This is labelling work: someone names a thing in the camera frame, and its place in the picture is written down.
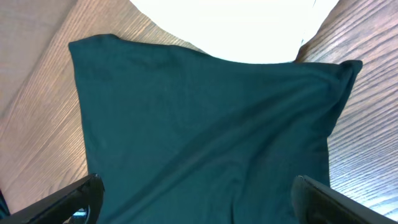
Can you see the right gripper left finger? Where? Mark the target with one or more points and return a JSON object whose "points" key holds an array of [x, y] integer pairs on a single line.
{"points": [[79, 202]]}

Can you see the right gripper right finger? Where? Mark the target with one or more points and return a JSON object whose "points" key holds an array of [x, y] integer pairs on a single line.
{"points": [[315, 203]]}

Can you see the black t-shirt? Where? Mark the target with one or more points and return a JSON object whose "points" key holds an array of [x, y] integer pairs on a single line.
{"points": [[178, 136]]}

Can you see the white folded shirt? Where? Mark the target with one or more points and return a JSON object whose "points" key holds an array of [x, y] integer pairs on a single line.
{"points": [[246, 31]]}

